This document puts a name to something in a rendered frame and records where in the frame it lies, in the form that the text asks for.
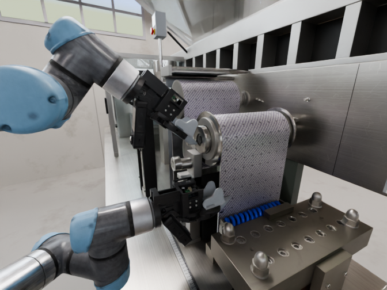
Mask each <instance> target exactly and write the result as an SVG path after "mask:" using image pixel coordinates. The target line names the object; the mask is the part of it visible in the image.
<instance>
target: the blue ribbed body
mask: <svg viewBox="0 0 387 290"><path fill-rule="evenodd" d="M280 204H282V203H280V202H279V201H274V202H271V203H267V205H266V204H264V205H263V206H262V205H261V206H259V207H256V208H255V209H254V208H252V209H251V210H247V211H244V212H243V213H238V215H237V214H235V215H234V216H229V218H228V217H226V218H224V221H225V222H228V223H231V224H232V225H233V226H236V225H239V224H241V223H245V222H247V221H250V220H252V219H255V218H258V217H261V216H263V213H264V210H266V209H269V208H272V207H275V206H277V205H280Z"/></svg>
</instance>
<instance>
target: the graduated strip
mask: <svg viewBox="0 0 387 290"><path fill-rule="evenodd" d="M161 223H162V221H161ZM162 226H163V228H164V230H165V232H166V235H167V237H168V239H169V242H170V244H171V247H172V249H173V251H174V254H175V256H176V258H177V260H178V263H179V265H180V267H181V270H182V272H183V275H184V277H185V279H186V281H187V284H188V286H189V288H190V290H200V289H199V287H198V285H197V283H196V281H195V279H194V276H193V274H192V272H191V270H190V268H189V266H188V264H187V262H186V260H185V258H184V256H183V254H182V251H181V249H180V247H179V245H178V243H177V241H176V238H175V237H174V235H173V234H172V233H171V232H170V231H169V230H168V229H167V228H166V227H165V226H164V225H163V223H162Z"/></svg>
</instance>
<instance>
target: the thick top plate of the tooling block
mask: <svg viewBox="0 0 387 290"><path fill-rule="evenodd" d="M309 200H310V199H307V200H304V201H301V202H299V203H296V204H293V206H294V209H293V211H292V212H290V213H287V214H285V215H282V216H280V217H277V218H274V219H272V220H268V219H267V218H266V217H265V216H261V217H257V218H255V219H252V220H250V221H247V222H245V223H241V224H239V225H236V226H234V232H235V238H236V242H235V243H234V244H232V245H226V244H224V243H223V242H222V241H221V233H220V232H217V233H215V234H211V254H212V256H213V257H214V259H215V260H216V262H217V264H218V265H219V267H220V268H221V270H222V271H223V273H224V274H225V276H226V278H227V279H228V280H229V282H230V283H231V285H232V287H233V288H234V290H299V289H301V288H303V287H304V286H306V285H307V284H309V283H311V282H312V279H313V275H314V270H315V267H316V265H317V264H319V263H320V262H322V261H323V260H325V259H327V258H329V257H330V256H332V255H334V254H335V253H337V252H338V251H340V250H342V249H344V250H345V251H347V252H348V253H350V254H351V255H354V254H355V253H357V252H358V251H360V250H362V249H363V248H364V247H366V246H367V245H368V242H369V239H370V236H371V233H372V231H373V227H371V226H369V225H367V224H365V223H363V222H361V221H359V224H358V225H359V227H358V228H349V227H347V226H345V225H344V224H343V223H342V219H343V216H344V215H345V213H344V212H342V211H340V210H338V209H336V208H334V207H332V206H330V205H329V204H327V203H325V202H322V208H315V207H312V206H310V205H309V203H308V202H309ZM258 251H263V252H265V253H266V255H267V257H268V264H269V267H270V269H269V271H270V275H269V277H268V278H267V279H265V280H261V279H258V278H256V277H255V276H254V275H253V274H252V273H251V270H250V267H251V264H252V259H253V258H254V256H255V254H256V253H257V252H258Z"/></svg>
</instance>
